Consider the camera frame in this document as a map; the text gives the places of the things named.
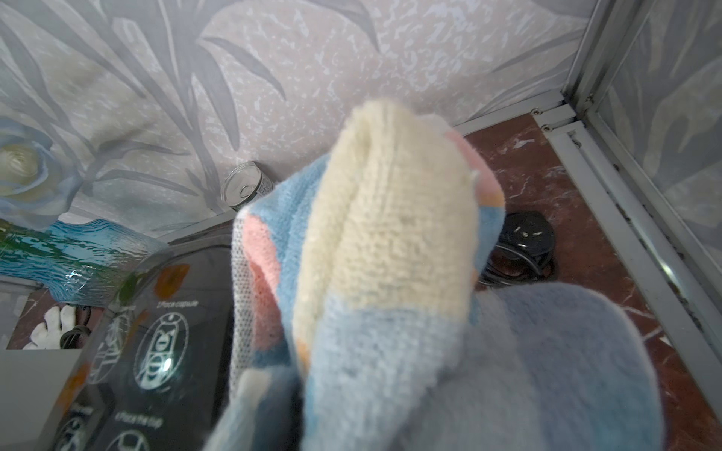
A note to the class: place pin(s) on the colourful striped cloth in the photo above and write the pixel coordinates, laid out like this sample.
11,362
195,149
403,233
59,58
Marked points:
357,325

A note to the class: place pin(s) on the black coffee machine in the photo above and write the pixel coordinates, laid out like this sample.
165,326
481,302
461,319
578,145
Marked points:
154,372

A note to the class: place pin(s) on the white coffee machine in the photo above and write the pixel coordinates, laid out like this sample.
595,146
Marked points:
30,380

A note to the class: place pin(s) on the small green can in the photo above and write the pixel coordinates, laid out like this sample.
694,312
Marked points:
245,183

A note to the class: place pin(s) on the blue glass vase with flowers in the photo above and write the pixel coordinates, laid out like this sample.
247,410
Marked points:
84,264

